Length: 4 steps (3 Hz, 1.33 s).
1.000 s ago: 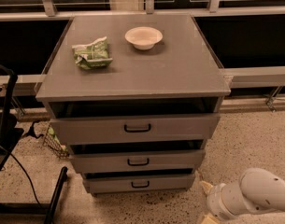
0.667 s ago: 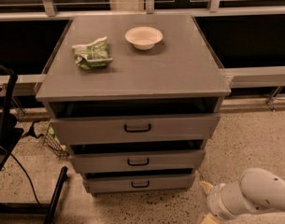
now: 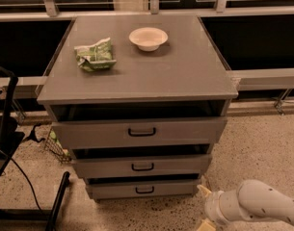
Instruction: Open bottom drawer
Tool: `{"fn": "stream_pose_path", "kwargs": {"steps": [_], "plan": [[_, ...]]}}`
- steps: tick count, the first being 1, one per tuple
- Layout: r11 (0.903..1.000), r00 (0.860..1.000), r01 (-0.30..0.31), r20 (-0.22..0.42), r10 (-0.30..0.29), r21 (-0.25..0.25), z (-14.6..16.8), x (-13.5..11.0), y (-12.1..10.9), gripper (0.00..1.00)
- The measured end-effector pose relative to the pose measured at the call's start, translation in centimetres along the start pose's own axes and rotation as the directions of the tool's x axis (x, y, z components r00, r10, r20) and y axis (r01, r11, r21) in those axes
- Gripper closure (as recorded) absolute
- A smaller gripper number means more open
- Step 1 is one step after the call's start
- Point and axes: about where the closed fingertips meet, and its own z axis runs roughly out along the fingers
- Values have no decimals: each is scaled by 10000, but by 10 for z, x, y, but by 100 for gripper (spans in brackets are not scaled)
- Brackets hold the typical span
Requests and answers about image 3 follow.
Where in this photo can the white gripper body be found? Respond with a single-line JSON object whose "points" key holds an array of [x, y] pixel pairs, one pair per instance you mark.
{"points": [[212, 205]]}

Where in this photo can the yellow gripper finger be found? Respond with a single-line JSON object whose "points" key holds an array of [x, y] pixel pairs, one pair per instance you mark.
{"points": [[204, 190], [206, 225]]}

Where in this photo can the grey bottom drawer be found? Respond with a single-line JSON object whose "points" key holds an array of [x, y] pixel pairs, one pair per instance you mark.
{"points": [[142, 189]]}

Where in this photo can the grey drawer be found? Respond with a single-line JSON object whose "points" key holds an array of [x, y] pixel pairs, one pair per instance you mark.
{"points": [[142, 189], [139, 132], [141, 166]]}

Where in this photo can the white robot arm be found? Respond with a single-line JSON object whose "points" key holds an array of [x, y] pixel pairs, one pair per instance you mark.
{"points": [[251, 201]]}

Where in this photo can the grey drawer cabinet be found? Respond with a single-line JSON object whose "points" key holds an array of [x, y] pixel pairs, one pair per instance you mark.
{"points": [[183, 78]]}

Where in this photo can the grey middle drawer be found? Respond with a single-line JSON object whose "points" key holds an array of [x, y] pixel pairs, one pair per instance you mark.
{"points": [[141, 166]]}

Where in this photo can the grey top drawer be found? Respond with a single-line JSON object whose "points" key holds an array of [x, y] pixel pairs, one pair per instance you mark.
{"points": [[139, 132]]}

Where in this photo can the metal window railing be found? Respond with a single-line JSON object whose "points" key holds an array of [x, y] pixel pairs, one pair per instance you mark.
{"points": [[255, 37]]}

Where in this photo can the white bowl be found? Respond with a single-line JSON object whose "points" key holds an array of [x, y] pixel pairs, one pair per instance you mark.
{"points": [[148, 39]]}

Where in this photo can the green snack bag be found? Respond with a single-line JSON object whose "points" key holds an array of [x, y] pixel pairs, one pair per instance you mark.
{"points": [[94, 57]]}

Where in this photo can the black metal stand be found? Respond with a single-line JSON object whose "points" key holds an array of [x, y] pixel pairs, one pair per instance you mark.
{"points": [[9, 142]]}

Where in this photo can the wire mesh basket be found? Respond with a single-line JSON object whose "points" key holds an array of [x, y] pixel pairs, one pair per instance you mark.
{"points": [[53, 146]]}

